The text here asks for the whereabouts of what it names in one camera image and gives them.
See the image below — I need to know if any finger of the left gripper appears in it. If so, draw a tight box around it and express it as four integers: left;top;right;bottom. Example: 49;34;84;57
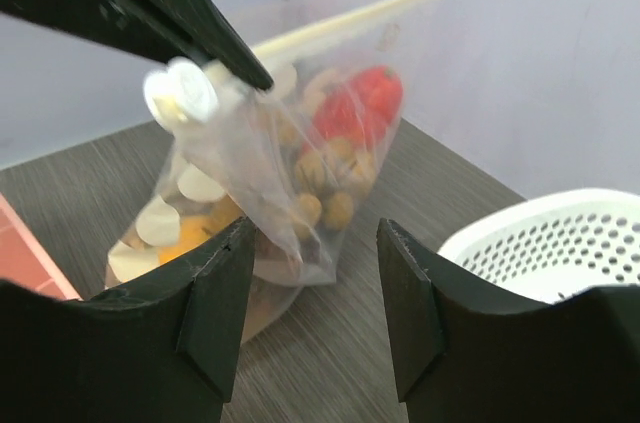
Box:
1;0;273;90

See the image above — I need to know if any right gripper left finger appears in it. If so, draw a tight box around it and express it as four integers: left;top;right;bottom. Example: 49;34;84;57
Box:
1;218;256;422

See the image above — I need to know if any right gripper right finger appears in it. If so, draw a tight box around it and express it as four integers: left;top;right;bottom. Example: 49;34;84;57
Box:
377;219;639;422

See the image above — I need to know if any clear polka dot zip bag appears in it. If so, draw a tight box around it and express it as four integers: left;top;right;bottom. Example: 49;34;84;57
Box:
105;0;439;339

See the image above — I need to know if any yellow fake fruit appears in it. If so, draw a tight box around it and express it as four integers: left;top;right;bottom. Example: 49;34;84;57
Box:
158;196;244;265

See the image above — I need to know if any fake yellow grape bunch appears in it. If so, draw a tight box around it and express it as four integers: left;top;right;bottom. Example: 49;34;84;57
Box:
293;137;378;231

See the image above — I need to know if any white perforated plastic basket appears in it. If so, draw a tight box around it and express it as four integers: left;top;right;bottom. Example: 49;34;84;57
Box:
438;188;639;303

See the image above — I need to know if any pink divided organizer tray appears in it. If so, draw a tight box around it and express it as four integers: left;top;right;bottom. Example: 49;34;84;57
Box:
0;196;81;300

